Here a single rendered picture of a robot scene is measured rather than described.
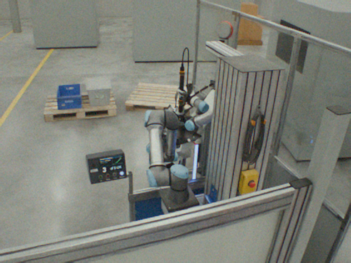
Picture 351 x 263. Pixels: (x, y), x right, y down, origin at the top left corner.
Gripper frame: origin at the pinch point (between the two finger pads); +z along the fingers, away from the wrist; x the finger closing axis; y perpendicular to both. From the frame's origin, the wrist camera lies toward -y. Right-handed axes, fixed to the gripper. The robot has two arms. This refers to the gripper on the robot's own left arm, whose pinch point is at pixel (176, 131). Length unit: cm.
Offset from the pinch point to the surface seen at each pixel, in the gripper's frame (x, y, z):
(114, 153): -8, 11, -63
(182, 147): 16.1, -1.7, 4.4
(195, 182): 35.9, -22.5, -11.1
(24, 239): 105, 127, -92
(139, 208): 48, 8, -48
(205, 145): 32, -5, 43
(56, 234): 107, 107, -69
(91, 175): 3, 19, -79
